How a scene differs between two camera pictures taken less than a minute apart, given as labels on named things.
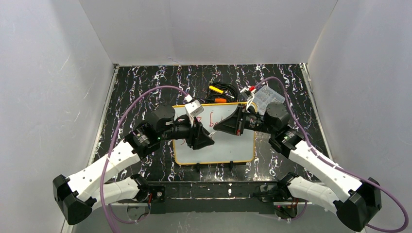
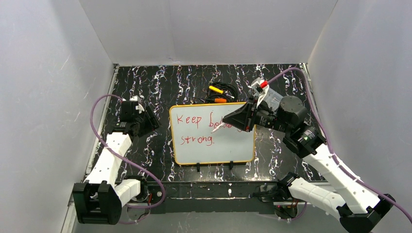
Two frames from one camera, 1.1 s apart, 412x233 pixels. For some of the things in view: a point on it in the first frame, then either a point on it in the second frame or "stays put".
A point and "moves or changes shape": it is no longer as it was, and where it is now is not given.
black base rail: (213, 197) stays put
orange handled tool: (220, 100) stays put
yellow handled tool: (215, 89) stays put
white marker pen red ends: (211, 134) moves or changes shape
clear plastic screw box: (264, 96) stays put
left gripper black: (194, 133) -> (149, 120)
